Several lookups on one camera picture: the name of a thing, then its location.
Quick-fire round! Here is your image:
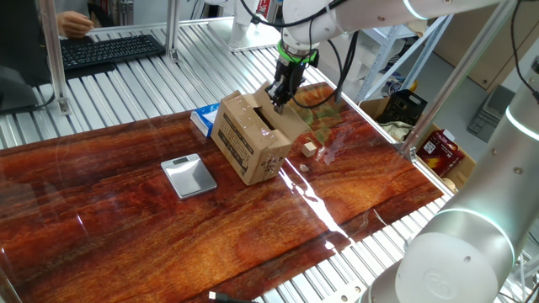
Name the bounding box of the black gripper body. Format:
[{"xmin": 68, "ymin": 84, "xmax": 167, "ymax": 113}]
[{"xmin": 268, "ymin": 57, "xmax": 308, "ymax": 103}]

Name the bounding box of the brown cardboard box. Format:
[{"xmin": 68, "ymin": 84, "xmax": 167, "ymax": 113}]
[{"xmin": 210, "ymin": 82, "xmax": 311, "ymax": 187}]

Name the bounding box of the cardboard storage box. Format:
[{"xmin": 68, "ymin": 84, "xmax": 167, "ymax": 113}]
[{"xmin": 360, "ymin": 96, "xmax": 479, "ymax": 194}]

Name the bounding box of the red product box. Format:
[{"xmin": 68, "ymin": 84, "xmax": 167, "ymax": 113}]
[{"xmin": 415, "ymin": 129, "xmax": 467, "ymax": 178}]

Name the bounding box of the person's bare hand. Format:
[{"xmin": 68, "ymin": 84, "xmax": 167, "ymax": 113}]
[{"xmin": 56, "ymin": 10, "xmax": 94, "ymax": 40}]

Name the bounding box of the white foam block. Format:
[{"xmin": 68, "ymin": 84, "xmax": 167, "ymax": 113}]
[{"xmin": 318, "ymin": 40, "xmax": 371, "ymax": 83}]

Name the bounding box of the blue tissue pack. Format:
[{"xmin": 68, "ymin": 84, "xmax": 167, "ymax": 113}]
[{"xmin": 189, "ymin": 103, "xmax": 221, "ymax": 138}]

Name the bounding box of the white metal shelf rack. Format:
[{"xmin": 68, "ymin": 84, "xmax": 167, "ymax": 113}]
[{"xmin": 355, "ymin": 23, "xmax": 450, "ymax": 104}]

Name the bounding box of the silver digital scale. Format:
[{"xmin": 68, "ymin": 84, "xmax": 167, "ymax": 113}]
[{"xmin": 160, "ymin": 152, "xmax": 218, "ymax": 200}]

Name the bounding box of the black plastic crate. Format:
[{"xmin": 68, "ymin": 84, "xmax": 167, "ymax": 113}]
[{"xmin": 376, "ymin": 88, "xmax": 429, "ymax": 126}]

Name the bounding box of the olive cloth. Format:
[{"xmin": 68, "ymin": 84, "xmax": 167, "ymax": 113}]
[{"xmin": 378, "ymin": 120, "xmax": 416, "ymax": 142}]

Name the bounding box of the black keyboard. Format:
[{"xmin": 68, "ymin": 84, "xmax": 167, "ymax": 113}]
[{"xmin": 58, "ymin": 33, "xmax": 166, "ymax": 72}]

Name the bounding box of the wood grain table mat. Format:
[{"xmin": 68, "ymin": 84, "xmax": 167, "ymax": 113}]
[{"xmin": 0, "ymin": 82, "xmax": 446, "ymax": 303}]

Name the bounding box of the dark chair backrest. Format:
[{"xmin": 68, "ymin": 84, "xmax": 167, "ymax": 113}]
[{"xmin": 87, "ymin": 2, "xmax": 115, "ymax": 27}]

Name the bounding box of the grey plastic case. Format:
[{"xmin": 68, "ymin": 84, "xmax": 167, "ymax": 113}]
[{"xmin": 466, "ymin": 85, "xmax": 517, "ymax": 143}]

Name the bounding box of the wooden cabinet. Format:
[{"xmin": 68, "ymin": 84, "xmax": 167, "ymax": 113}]
[{"xmin": 433, "ymin": 0, "xmax": 539, "ymax": 92}]

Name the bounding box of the black monitor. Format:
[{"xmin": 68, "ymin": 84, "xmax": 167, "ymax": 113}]
[{"xmin": 0, "ymin": 0, "xmax": 54, "ymax": 114}]

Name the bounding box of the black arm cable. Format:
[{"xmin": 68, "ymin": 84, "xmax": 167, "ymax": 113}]
[{"xmin": 239, "ymin": 0, "xmax": 539, "ymax": 110}]

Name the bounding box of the aluminium frame post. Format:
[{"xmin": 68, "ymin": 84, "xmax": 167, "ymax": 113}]
[
  {"xmin": 399, "ymin": 0, "xmax": 519, "ymax": 161},
  {"xmin": 164, "ymin": 0, "xmax": 183, "ymax": 63},
  {"xmin": 36, "ymin": 0, "xmax": 72, "ymax": 115}
]

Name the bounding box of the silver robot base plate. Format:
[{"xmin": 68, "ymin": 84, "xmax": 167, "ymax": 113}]
[{"xmin": 319, "ymin": 279, "xmax": 367, "ymax": 303}]

